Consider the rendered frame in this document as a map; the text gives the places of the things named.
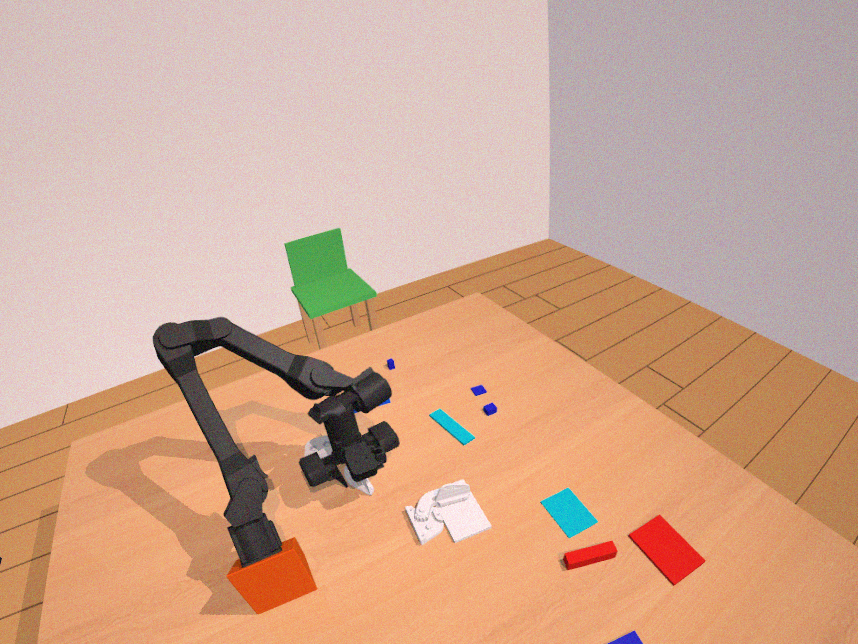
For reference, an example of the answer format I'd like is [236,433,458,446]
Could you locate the teal flat bar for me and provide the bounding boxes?
[429,409,475,446]

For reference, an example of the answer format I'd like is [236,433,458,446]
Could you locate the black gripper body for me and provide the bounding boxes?
[299,421,400,487]

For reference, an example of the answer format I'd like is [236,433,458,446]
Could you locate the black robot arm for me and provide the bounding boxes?
[152,316,392,568]

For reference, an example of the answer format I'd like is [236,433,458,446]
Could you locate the teal flat rectangular plate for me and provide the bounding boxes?
[540,488,599,538]

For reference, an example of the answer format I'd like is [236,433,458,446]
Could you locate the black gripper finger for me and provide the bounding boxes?
[328,466,348,488]

